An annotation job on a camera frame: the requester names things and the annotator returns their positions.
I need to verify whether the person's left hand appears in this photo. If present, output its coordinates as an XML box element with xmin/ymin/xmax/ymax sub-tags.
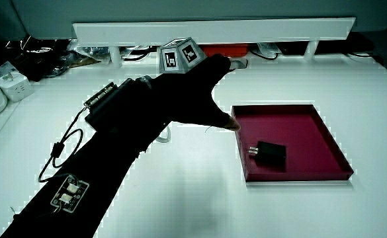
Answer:
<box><xmin>146</xmin><ymin>36</ymin><xmax>241</xmax><ymax>133</ymax></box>

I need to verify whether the black charger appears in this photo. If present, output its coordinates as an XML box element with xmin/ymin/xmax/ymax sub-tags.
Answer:
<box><xmin>247</xmin><ymin>141</ymin><xmax>287</xmax><ymax>165</ymax></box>

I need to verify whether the dark red square plate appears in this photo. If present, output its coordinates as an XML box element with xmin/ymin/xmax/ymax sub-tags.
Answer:
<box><xmin>231</xmin><ymin>104</ymin><xmax>355</xmax><ymax>182</ymax></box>

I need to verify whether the person's left forearm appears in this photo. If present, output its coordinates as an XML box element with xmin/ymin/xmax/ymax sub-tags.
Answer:
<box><xmin>0</xmin><ymin>108</ymin><xmax>167</xmax><ymax>238</ymax></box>

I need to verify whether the orange box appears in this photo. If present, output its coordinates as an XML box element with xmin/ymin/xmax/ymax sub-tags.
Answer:
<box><xmin>200</xmin><ymin>44</ymin><xmax>249</xmax><ymax>58</ymax></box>

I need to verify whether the white desk shelf riser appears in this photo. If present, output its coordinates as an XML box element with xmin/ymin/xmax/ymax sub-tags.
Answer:
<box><xmin>72</xmin><ymin>17</ymin><xmax>357</xmax><ymax>67</ymax></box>

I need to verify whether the black wrist sensor module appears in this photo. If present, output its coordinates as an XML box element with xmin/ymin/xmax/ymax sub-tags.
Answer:
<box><xmin>83</xmin><ymin>76</ymin><xmax>154</xmax><ymax>133</ymax></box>

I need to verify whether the clear plastic bag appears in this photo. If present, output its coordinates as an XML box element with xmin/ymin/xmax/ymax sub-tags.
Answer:
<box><xmin>67</xmin><ymin>39</ymin><xmax>112</xmax><ymax>67</ymax></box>

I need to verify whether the small circuit board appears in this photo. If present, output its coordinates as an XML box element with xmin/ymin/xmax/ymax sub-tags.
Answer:
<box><xmin>50</xmin><ymin>174</ymin><xmax>90</xmax><ymax>214</ymax></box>

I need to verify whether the white plug adapter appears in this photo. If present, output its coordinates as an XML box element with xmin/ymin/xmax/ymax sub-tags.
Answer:
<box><xmin>0</xmin><ymin>71</ymin><xmax>34</xmax><ymax>102</ymax></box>

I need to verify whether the white cable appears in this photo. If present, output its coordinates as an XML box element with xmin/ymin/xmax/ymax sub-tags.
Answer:
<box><xmin>154</xmin><ymin>125</ymin><xmax>172</xmax><ymax>144</ymax></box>

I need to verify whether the black sensor cable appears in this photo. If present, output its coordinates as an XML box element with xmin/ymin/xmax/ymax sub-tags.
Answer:
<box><xmin>37</xmin><ymin>107</ymin><xmax>91</xmax><ymax>183</ymax></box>

